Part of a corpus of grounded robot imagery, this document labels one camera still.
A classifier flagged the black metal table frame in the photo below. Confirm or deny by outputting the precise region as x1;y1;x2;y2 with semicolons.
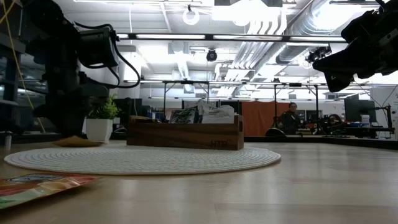
0;130;398;151

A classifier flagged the yellow cable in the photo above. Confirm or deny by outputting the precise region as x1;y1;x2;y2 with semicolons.
0;0;47;134

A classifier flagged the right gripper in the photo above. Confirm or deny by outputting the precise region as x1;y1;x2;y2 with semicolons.
312;0;398;93

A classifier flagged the black desk monitor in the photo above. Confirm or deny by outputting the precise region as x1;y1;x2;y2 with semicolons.
119;98;143;119
344;98;377;124

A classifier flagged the white round woven placemat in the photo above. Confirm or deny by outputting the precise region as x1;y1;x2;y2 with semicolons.
3;143;282;175

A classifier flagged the small green potted plant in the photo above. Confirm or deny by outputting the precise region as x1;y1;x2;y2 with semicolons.
82;95;121;144

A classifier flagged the black overhead light beam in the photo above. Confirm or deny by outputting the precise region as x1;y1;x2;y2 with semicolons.
116;32;348;44

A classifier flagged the black ceiling spotlight cluster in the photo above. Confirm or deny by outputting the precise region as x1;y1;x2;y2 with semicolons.
305;45;333;64

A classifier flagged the person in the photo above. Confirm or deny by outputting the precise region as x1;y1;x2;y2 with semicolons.
326;113;345;127
277;101;303;136

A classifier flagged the silver ventilation duct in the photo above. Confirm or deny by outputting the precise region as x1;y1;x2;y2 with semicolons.
275;0;346;65

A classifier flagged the dark blue blackcurrant tea packet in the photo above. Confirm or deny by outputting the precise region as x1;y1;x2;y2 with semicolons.
169;106;199;124

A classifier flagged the white orange tea packet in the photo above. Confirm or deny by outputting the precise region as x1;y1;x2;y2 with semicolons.
196;99;218;114
201;105;236;124

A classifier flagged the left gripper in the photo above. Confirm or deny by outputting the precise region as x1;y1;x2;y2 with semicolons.
33;73;110;139

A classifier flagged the black workstation frame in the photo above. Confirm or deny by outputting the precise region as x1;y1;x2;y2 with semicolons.
163;80;321;125

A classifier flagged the white ring lamp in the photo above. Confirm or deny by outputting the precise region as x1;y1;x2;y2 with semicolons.
182;4;200;26

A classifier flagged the orange partition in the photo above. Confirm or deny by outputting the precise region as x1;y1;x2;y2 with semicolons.
241;100;290;137

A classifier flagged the wooden three-compartment tea box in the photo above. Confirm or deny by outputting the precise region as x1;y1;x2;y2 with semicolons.
126;114;245;151

